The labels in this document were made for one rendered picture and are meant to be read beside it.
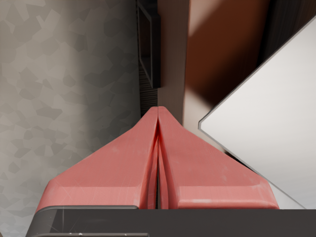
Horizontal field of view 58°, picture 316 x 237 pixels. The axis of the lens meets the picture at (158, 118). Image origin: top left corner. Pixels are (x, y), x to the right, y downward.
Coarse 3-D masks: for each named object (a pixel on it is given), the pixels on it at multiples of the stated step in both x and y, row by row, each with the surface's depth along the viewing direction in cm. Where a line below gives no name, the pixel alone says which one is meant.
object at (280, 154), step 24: (312, 24) 11; (288, 48) 11; (312, 48) 12; (288, 72) 12; (312, 72) 12; (288, 96) 13; (312, 96) 13; (264, 120) 13; (288, 120) 14; (312, 120) 14; (264, 144) 14; (288, 144) 15; (312, 144) 15; (264, 168) 16; (288, 168) 16; (312, 168) 17; (288, 192) 18; (312, 192) 18
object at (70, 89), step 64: (0, 0) 23; (64, 0) 25; (128, 0) 26; (0, 64) 26; (64, 64) 28; (128, 64) 29; (0, 128) 30; (64, 128) 32; (128, 128) 34; (0, 192) 35
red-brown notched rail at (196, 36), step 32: (160, 0) 17; (192, 0) 12; (224, 0) 13; (256, 0) 13; (192, 32) 13; (224, 32) 14; (256, 32) 14; (192, 64) 14; (224, 64) 15; (256, 64) 15; (160, 96) 21; (192, 96) 15; (224, 96) 16; (192, 128) 17
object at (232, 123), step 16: (272, 64) 12; (256, 80) 12; (240, 96) 12; (256, 96) 13; (208, 112) 12; (224, 112) 13; (240, 112) 13; (256, 112) 13; (208, 128) 13; (224, 128) 13; (240, 128) 13; (256, 128) 14; (224, 144) 14; (240, 144) 14; (240, 160) 15
